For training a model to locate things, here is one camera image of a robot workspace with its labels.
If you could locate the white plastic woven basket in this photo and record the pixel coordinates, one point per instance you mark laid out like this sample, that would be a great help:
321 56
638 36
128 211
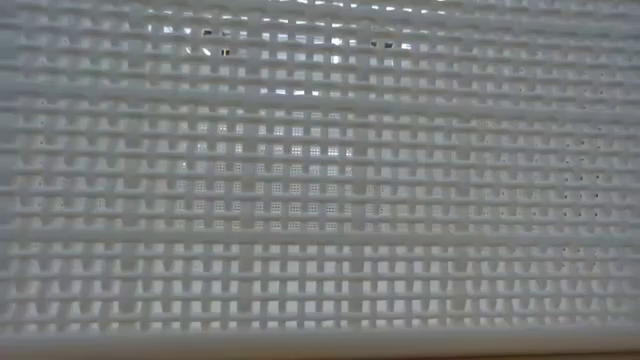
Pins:
320 345

